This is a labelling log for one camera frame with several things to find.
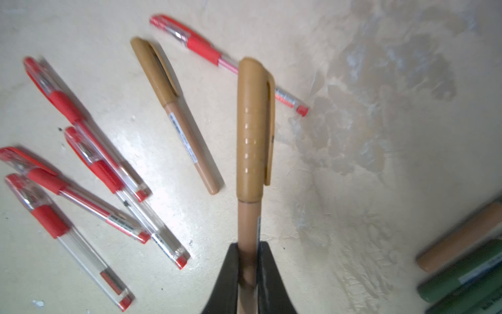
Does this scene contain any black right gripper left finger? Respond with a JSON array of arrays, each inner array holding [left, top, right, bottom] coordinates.
[[202, 243, 239, 314]]

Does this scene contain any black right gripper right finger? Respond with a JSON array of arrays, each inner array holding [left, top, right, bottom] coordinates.
[[258, 242, 298, 314]]

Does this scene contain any brown marker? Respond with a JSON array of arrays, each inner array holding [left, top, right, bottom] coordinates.
[[130, 37, 220, 195], [416, 200, 501, 273], [236, 57, 275, 313]]

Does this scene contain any dark green pen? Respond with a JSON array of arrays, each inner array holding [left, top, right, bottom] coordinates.
[[417, 238, 501, 304], [426, 276, 501, 313]]

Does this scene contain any red gel pen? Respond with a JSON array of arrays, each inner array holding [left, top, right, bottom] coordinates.
[[149, 14, 309, 117], [23, 57, 149, 202], [65, 127, 190, 270], [5, 173, 133, 312]]

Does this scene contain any red gel pen bottom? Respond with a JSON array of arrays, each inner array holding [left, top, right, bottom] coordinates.
[[5, 173, 133, 312]]

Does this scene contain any red gel pen diagonal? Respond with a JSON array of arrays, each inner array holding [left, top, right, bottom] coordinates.
[[1, 147, 150, 244]]

